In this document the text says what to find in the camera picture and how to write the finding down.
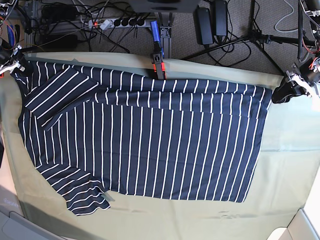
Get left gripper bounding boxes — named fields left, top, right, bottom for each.
left=271, top=57, right=320, bottom=104

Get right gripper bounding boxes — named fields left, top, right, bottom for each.
left=0, top=44, right=28, bottom=75

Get navy white striped T-shirt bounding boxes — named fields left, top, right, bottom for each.
left=13, top=61, right=272, bottom=216

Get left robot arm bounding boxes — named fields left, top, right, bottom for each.
left=268, top=0, right=320, bottom=104

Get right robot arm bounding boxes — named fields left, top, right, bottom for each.
left=0, top=0, right=29, bottom=78

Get blue black clamp left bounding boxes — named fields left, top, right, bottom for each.
left=6, top=24, right=21, bottom=49

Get black tripod stand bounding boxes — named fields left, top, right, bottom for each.
left=183, top=0, right=320, bottom=75

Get light green table cloth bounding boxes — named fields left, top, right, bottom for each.
left=0, top=51, right=320, bottom=240

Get white power strip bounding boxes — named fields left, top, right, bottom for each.
left=87, top=17, right=151, bottom=31

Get black power adapter left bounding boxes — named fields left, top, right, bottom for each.
left=193, top=7, right=214, bottom=46

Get black power adapter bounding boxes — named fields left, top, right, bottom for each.
left=193, top=7, right=214, bottom=46
left=211, top=0, right=228, bottom=36

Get black power adapter right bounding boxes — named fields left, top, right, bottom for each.
left=211, top=0, right=228, bottom=36

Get orange black centre clamp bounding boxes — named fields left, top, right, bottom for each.
left=151, top=52, right=166, bottom=80

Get grey white cable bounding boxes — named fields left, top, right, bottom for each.
left=274, top=0, right=301, bottom=33

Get aluminium frame post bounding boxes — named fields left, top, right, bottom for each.
left=155, top=12, right=175, bottom=59

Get black camera mount box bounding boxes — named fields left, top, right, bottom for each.
left=128, top=0, right=201, bottom=13

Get blue clamp handle centre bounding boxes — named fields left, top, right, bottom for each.
left=150, top=20, right=163, bottom=54

